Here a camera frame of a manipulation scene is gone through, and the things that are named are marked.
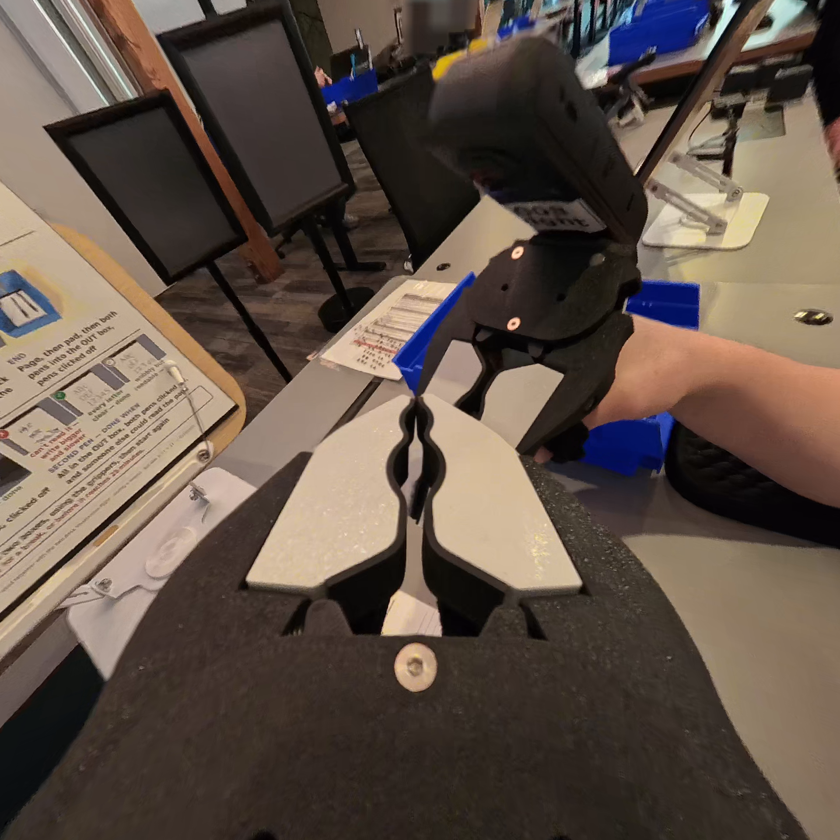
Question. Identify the plywood instruction board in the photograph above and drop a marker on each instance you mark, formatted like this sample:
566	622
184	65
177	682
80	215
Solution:
220	382

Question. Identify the brown wooden post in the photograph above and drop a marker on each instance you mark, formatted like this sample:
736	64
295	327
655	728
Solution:
131	39

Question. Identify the person's right hand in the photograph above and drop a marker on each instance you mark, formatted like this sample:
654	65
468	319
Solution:
633	374

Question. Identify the black fronted plywood board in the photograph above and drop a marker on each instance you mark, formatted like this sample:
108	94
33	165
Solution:
709	92

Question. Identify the blue storage bin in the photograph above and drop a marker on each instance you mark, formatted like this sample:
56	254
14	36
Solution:
351	88
630	446
656	33

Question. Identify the yellow storage bin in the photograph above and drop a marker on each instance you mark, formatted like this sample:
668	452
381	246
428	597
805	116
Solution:
459	62

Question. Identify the black framed sign on easel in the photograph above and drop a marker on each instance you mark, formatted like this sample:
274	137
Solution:
144	184
262	118

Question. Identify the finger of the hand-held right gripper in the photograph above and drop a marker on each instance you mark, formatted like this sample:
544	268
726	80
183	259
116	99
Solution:
449	367
525	407

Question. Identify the printed paper sheet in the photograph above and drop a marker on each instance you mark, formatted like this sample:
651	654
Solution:
394	321

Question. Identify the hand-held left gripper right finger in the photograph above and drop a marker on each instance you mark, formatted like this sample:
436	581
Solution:
499	518

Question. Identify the printed instruction sheet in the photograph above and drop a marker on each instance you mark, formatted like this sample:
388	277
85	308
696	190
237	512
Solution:
79	407

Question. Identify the black upright panel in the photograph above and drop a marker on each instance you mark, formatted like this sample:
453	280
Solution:
407	170

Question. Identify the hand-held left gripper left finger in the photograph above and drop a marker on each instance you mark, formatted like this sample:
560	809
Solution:
328	518

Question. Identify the person's right forearm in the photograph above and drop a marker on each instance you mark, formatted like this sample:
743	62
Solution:
754	407

